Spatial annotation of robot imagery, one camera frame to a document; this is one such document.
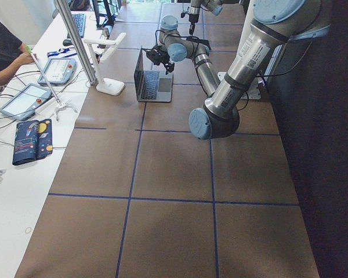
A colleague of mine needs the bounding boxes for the metal rod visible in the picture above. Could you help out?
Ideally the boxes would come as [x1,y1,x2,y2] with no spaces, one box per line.
[28,50,62,107]

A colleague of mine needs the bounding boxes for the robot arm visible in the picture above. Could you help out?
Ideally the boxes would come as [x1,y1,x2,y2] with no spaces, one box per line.
[146,15,220,97]
[188,0,332,140]

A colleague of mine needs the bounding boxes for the grey laptop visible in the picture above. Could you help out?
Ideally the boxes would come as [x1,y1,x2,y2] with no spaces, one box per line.
[134,48,173,103]

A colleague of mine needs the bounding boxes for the white desk lamp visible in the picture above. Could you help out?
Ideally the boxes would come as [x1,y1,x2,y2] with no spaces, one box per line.
[83,32,127,96]

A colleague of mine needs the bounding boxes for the person in black shirt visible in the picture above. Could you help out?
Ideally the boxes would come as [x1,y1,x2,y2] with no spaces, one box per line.
[0,22,34,86]

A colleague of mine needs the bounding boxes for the teach pendant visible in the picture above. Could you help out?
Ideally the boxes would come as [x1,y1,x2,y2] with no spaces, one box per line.
[43,57,76,86]
[0,83,52,121]

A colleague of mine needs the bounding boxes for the aluminium frame post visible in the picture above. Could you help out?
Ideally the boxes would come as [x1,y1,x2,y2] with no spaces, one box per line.
[54,0,97,86]

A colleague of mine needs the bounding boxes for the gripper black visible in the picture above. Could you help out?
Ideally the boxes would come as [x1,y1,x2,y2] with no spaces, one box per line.
[188,6,200,35]
[152,48,175,75]

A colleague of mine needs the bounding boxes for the black mouse pad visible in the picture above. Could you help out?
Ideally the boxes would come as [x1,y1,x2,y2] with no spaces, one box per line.
[186,36,211,50]

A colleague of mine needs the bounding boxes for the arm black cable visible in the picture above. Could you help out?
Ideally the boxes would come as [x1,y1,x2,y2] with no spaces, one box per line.
[154,28,204,53]

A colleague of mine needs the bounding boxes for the blue lanyard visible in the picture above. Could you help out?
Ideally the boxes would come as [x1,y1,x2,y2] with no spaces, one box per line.
[46,47,78,58]

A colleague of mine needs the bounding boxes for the near teach pendant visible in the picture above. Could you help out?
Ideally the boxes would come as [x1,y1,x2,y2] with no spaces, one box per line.
[0,83,52,121]

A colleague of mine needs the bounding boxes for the far teach pendant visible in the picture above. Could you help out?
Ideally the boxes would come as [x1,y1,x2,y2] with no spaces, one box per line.
[43,57,76,86]

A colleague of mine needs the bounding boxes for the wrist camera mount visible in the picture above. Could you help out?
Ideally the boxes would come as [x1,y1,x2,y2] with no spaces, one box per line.
[145,49,161,65]

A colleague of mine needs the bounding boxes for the navy planet pencil case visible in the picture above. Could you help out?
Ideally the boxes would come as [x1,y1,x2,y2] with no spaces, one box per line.
[12,119,53,166]

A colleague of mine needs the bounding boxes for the black keyboard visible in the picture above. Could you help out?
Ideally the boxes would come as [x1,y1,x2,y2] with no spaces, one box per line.
[72,13,86,38]

